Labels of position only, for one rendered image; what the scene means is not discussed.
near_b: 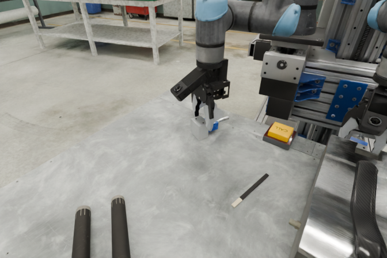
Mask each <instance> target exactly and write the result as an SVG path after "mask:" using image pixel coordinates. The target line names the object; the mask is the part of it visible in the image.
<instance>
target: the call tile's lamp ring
mask: <svg viewBox="0 0 387 258"><path fill-rule="evenodd" d="M272 125H273V123H272V124H271V125H270V127H269V129H268V130H267V131H266V133H265V134H264V136H266V137H269V138H271V139H274V140H276V141H279V142H282V143H285V144H287V145H290V143H291V141H292V140H293V137H294V135H295V134H296V131H293V134H292V136H291V138H290V140H289V142H288V143H287V142H284V141H281V140H279V139H276V138H273V137H271V136H268V135H267V134H268V131H269V130H270V128H271V127H272Z"/></svg>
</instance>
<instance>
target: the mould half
mask: <svg viewBox="0 0 387 258"><path fill-rule="evenodd" d="M356 144H358V143H357V142H354V141H351V140H348V139H345V138H342V137H339V136H336V135H333V134H331V136H330V138H329V141H328V143H327V145H326V148H325V150H324V152H323V154H322V157H321V159H320V163H319V165H318V168H317V172H316V175H315V178H314V181H313V184H312V187H311V190H310V193H309V196H308V199H307V202H306V205H305V209H304V211H303V214H302V218H301V221H300V222H301V226H300V228H299V230H297V233H296V235H295V239H294V242H293V246H292V248H291V251H290V254H289V258H355V252H354V250H355V233H354V227H353V223H352V218H351V211H350V203H351V195H352V188H353V183H354V177H355V170H356V164H357V162H358V161H360V160H366V161H369V162H371V163H373V164H374V165H375V166H376V167H377V170H378V175H377V191H376V199H375V218H376V221H377V225H378V228H379V230H380V232H381V234H382V237H383V239H384V241H385V245H386V248H387V152H385V151H382V150H381V152H382V162H381V161H378V160H375V159H372V158H369V157H367V156H364V155H361V154H358V153H355V148H356Z"/></svg>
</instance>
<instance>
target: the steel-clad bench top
mask: <svg viewBox="0 0 387 258"><path fill-rule="evenodd" d="M217 108H218V107H217ZM218 109H220V110H223V111H224V116H223V117H225V116H228V117H229V119H228V120H225V121H222V122H220V123H218V129H217V130H214V131H211V132H209V133H208V137H206V138H203V139H201V140H198V139H197V138H196V137H195V136H194V134H193V133H192V132H191V118H193V117H195V116H194V112H193V108H192V99H191V98H190V97H186V98H185V99H184V100H183V101H178V100H177V99H176V98H175V96H174V95H173V94H172V93H171V91H170V90H167V91H166V92H164V93H163V94H161V95H159V96H157V97H156V98H154V99H152V100H150V101H149V102H147V103H145V104H143V105H142V106H140V107H139V108H137V109H135V110H133V111H132V112H130V113H128V114H126V115H125V116H123V117H121V118H120V119H118V120H117V121H115V122H113V123H111V124H110V125H108V126H106V127H104V128H103V129H101V130H100V131H98V132H96V133H94V134H93V135H91V136H89V137H88V138H86V139H84V140H82V141H81V142H79V143H77V144H76V145H74V146H72V147H71V148H69V149H67V150H65V151H64V152H62V153H60V154H59V155H57V156H56V157H54V158H52V159H50V160H49V161H47V162H45V163H43V164H42V165H40V166H38V167H37V168H35V169H33V170H32V171H30V172H28V173H27V174H25V175H23V176H21V177H20V178H18V179H17V180H14V181H13V182H11V183H10V184H8V185H6V186H4V187H3V188H1V189H0V258H71V255H72V248H73V236H74V224H75V213H76V209H77V208H78V207H80V206H83V205H86V206H89V207H90V209H91V215H90V258H112V228H111V199H112V198H113V197H114V196H116V195H122V196H123V197H124V201H125V205H126V216H127V227H128V238H129V244H130V255H131V258H289V254H290V251H291V248H292V246H293V242H294V239H295V235H296V233H297V229H295V228H294V226H292V225H290V224H289V221H290V218H292V219H293V220H295V221H297V220H298V221H301V218H302V214H303V211H304V209H305V205H306V202H307V199H308V196H309V193H310V190H311V187H312V184H313V181H314V178H315V175H316V172H317V168H318V165H319V163H320V159H321V157H322V155H323V152H324V150H325V148H326V145H322V144H320V143H317V142H314V141H311V140H309V139H306V138H303V137H301V136H298V135H296V136H295V138H294V140H293V142H292V144H291V146H290V148H289V150H286V149H283V148H281V147H278V146H275V145H273V144H270V143H268V142H265V141H263V135H264V134H265V133H266V131H267V130H268V128H269V127H270V126H269V125H266V124H263V123H261V122H257V121H255V120H252V119H249V118H247V117H243V116H241V115H238V114H235V113H232V112H229V111H226V110H224V109H221V108H218ZM315 144H316V145H315ZM265 174H268V175H269V176H268V177H267V178H266V179H265V180H264V181H263V182H262V183H261V184H260V185H259V186H258V187H256V188H255V189H254V190H253V191H252V192H251V193H250V194H249V195H248V196H247V197H246V198H245V199H244V200H243V201H242V202H240V203H239V204H238V205H237V206H236V207H235V208H234V207H233V206H232V203H234V202H235V201H236V200H237V199H238V198H239V197H240V196H241V195H242V194H243V193H245V192H246V191H247V190H248V189H249V188H250V187H251V186H252V185H254V183H255V182H257V181H258V180H259V179H260V178H261V177H263V176H264V175H265Z"/></svg>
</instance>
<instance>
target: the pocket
mask: <svg viewBox="0 0 387 258"><path fill-rule="evenodd" d="M355 153H358V154H361V155H364V156H367V157H369V158H372V159H375V160H378V161H381V162H382V152H381V151H380V152H379V154H375V153H372V152H369V151H366V150H363V149H360V148H357V147H356V148H355Z"/></svg>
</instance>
